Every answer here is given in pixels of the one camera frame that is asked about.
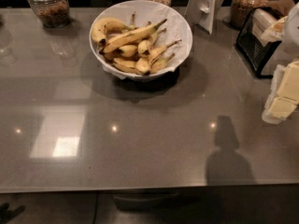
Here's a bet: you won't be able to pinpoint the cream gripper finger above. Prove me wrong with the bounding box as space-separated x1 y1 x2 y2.
262 94 298 124

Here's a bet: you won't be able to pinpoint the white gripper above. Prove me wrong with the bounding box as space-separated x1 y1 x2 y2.
271 3 299 105

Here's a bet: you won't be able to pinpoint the long top banana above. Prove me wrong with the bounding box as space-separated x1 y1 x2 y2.
100 19 166 53

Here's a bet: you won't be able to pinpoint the white bowl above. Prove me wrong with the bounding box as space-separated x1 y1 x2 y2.
88 0 193 82

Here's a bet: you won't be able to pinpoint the white paper bowl liner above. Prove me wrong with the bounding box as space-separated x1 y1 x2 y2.
101 2 189 80

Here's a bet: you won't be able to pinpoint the lower right banana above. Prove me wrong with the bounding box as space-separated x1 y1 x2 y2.
150 53 175 74

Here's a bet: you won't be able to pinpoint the lower centre banana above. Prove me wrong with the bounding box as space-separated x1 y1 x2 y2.
135 40 179 76

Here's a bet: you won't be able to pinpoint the short middle banana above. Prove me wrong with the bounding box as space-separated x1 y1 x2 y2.
137 28 166 57

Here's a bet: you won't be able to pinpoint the lower left banana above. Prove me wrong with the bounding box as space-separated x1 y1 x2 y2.
113 58 136 74

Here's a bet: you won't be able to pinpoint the small centre banana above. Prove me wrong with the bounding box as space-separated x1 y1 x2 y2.
118 44 137 58

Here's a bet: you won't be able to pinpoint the curved upper left banana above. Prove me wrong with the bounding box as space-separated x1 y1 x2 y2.
91 17 135 47

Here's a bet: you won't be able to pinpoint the white packets in rack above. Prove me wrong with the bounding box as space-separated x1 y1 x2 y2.
251 8 287 47

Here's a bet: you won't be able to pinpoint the right glass cereal jar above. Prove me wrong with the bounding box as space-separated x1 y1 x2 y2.
230 0 270 29

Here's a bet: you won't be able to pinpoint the white sign stand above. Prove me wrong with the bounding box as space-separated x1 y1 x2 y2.
185 0 223 34

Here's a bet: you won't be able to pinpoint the left glass cereal jar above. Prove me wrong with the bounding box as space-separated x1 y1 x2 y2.
27 0 70 28

